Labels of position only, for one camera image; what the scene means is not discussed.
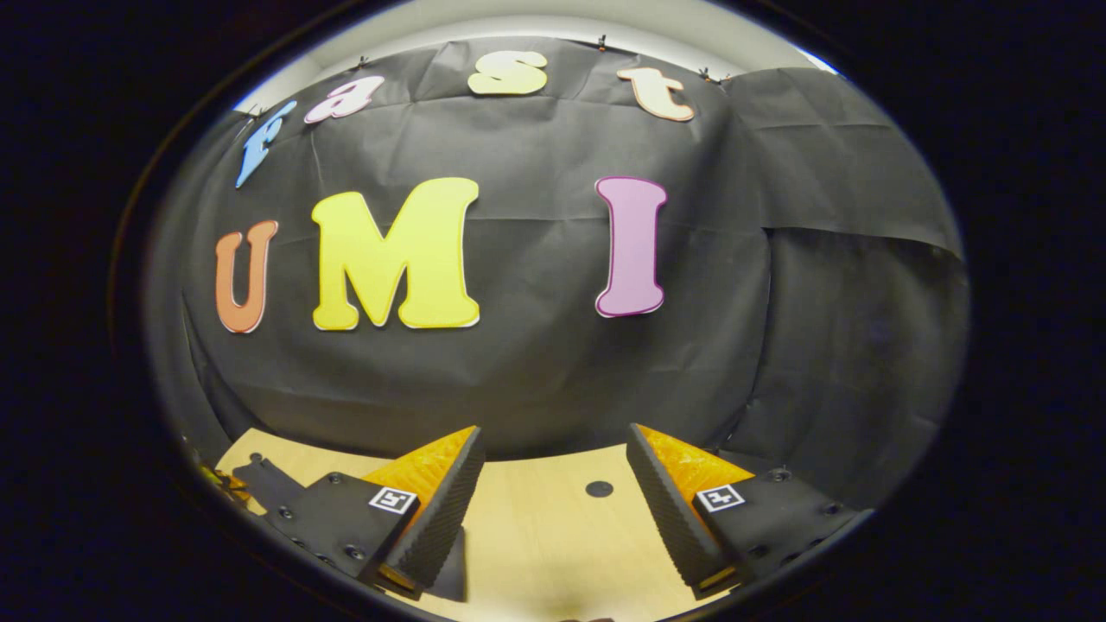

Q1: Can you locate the black backdrop cloth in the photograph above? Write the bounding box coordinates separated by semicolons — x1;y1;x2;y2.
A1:
143;35;970;511

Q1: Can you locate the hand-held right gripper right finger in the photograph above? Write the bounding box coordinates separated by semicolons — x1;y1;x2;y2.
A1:
626;422;875;600

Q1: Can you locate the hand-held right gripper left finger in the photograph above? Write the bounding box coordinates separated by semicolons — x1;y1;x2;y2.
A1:
259;424;487;601

